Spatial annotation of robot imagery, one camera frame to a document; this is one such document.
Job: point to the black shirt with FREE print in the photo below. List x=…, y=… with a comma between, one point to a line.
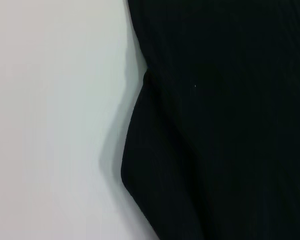
x=227, y=125

